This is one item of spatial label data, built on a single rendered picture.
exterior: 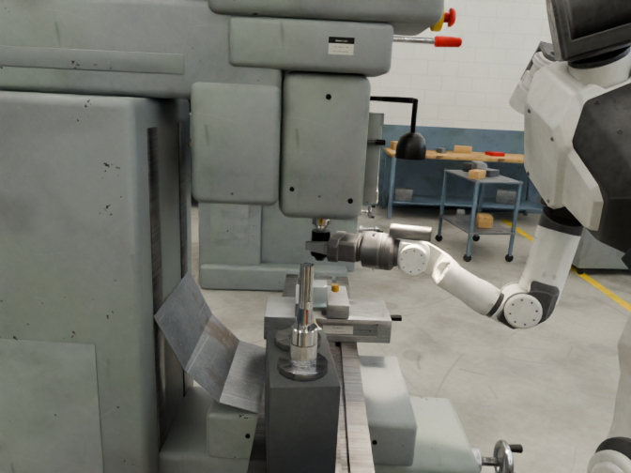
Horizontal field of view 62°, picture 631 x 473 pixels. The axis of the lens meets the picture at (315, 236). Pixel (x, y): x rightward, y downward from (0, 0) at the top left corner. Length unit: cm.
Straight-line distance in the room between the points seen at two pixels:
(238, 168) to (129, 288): 34
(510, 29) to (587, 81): 725
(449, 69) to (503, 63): 76
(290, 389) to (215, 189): 48
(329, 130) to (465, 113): 691
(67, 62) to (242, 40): 37
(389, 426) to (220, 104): 82
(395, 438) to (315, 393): 46
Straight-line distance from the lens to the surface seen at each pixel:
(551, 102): 96
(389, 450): 136
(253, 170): 115
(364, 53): 113
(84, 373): 127
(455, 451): 148
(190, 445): 144
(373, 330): 148
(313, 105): 115
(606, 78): 96
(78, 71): 124
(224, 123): 115
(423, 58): 788
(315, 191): 117
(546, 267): 124
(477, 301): 125
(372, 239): 124
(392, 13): 114
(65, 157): 114
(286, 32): 113
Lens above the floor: 159
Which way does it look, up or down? 15 degrees down
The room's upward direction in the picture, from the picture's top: 3 degrees clockwise
